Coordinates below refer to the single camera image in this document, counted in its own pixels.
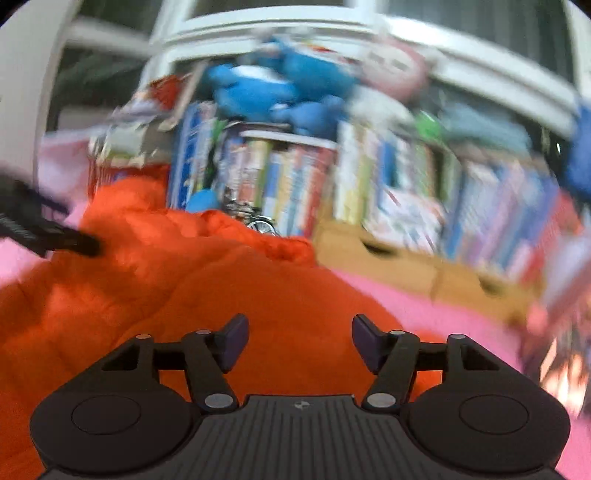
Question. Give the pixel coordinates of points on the pink white plush toy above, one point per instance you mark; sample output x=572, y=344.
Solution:
x=392, y=69

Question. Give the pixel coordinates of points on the blue cat plush toy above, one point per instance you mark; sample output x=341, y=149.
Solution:
x=314, y=69

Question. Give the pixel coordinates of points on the row of colourful books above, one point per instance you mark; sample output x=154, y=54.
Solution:
x=300, y=184

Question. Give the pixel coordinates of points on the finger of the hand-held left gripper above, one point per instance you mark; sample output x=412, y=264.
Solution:
x=76, y=243

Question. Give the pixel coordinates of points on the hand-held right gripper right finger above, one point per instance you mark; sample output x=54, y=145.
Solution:
x=367, y=344

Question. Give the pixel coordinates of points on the miniature bicycle model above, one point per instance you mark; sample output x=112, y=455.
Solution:
x=256, y=221

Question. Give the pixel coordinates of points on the wooden drawer organizer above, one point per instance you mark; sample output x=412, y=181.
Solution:
x=415, y=267

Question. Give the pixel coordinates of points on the orange puffer jacket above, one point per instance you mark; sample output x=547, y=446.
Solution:
x=231, y=286

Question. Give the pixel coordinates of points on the small blue plush ball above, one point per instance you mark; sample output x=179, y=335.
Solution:
x=203, y=201

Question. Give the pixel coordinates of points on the plain blue plush toy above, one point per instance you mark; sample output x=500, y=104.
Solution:
x=244, y=92

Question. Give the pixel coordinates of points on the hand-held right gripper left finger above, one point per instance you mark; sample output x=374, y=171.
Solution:
x=233, y=340

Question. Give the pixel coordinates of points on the pink patterned blanket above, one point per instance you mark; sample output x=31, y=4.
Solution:
x=415, y=309

